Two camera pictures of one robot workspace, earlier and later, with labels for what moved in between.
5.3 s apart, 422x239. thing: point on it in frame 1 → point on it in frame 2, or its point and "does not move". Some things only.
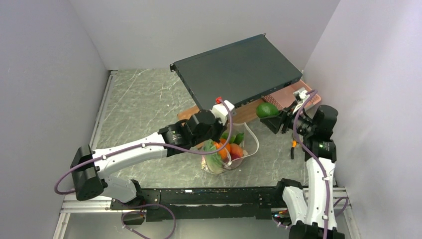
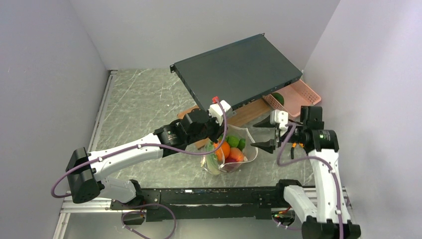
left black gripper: [221, 129] does not move
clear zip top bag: [242, 143] does not move
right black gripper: [284, 117] → [267, 146]
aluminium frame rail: [71, 204] does not move
